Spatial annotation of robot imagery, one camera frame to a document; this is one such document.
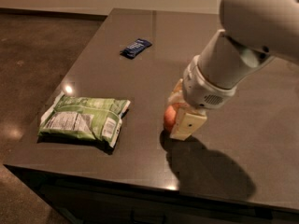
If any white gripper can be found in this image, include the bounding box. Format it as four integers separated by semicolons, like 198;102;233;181
167;55;236;141

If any red yellow apple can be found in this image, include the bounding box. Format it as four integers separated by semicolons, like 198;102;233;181
164;103;180;133

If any dark cabinet under counter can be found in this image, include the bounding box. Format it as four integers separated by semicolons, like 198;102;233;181
6;164;299;224

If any green jalapeno chip bag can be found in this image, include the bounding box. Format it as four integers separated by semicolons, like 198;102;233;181
38;92;131;148

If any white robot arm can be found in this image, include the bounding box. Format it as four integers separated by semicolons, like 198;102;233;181
165;0;299;140

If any dark blue snack bar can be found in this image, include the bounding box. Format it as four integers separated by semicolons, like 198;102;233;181
120;38;152;59

